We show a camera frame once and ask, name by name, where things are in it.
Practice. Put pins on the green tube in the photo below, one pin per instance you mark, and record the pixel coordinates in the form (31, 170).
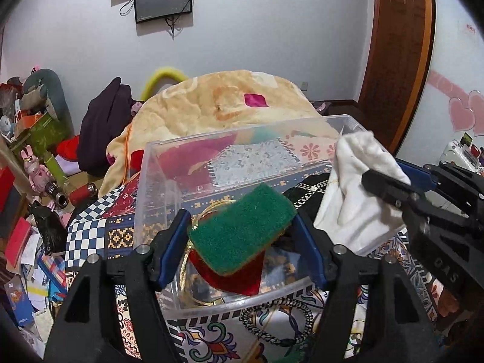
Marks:
(53, 166)

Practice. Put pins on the red can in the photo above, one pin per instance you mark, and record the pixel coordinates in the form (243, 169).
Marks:
(81, 193)

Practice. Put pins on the white cloth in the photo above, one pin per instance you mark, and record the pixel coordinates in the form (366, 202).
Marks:
(351, 204)

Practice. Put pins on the grey plush toy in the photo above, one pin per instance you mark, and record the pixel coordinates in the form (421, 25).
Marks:
(45, 87)

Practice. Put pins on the dark metal cylinder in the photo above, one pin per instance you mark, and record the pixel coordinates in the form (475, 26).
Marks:
(56, 196)

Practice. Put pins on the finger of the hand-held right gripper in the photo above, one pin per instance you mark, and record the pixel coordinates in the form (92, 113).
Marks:
(389, 189)
(414, 176)

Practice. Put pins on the small black wall screen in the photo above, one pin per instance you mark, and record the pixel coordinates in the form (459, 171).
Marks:
(162, 2)

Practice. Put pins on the clear plastic storage box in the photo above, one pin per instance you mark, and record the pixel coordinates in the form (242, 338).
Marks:
(158, 181)

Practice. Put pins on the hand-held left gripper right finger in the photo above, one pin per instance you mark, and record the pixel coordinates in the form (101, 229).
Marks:
(309, 251)

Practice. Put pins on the pink heart wall sticker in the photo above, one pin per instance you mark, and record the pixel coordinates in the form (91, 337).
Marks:
(479, 115)
(460, 115)

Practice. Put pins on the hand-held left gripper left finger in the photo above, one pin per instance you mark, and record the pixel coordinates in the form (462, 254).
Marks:
(177, 236)

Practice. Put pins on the black plastic bag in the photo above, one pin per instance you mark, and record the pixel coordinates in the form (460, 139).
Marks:
(47, 227)

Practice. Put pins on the wall socket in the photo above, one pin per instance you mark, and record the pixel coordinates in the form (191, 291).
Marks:
(304, 85)

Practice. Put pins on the red book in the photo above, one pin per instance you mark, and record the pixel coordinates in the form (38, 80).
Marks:
(17, 242)

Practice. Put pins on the green cardboard box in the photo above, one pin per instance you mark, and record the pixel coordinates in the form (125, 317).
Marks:
(45, 132)

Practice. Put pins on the patterned bed sheet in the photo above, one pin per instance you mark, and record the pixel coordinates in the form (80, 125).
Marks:
(117, 234)

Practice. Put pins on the pile of papers and books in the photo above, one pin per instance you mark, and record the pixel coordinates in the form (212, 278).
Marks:
(34, 283)

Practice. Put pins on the pink rabbit figure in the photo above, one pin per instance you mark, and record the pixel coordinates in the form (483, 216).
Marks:
(36, 174)

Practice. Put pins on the brown wooden door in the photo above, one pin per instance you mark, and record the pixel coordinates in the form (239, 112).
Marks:
(397, 64)

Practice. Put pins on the dark purple garment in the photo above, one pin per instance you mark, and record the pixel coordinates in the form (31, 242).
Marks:
(102, 132)

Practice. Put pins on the green scouring sponge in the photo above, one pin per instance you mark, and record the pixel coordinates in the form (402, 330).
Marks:
(238, 230)

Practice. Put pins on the beige fleece blanket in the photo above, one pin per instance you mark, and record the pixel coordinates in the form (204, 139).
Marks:
(211, 102)

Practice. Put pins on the red velvet pouch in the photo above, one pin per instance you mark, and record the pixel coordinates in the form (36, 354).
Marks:
(245, 280)

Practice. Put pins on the red cloth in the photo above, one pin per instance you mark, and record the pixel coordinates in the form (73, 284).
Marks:
(68, 147)

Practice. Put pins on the white plastic object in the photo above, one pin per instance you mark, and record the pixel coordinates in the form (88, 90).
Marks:
(459, 151)

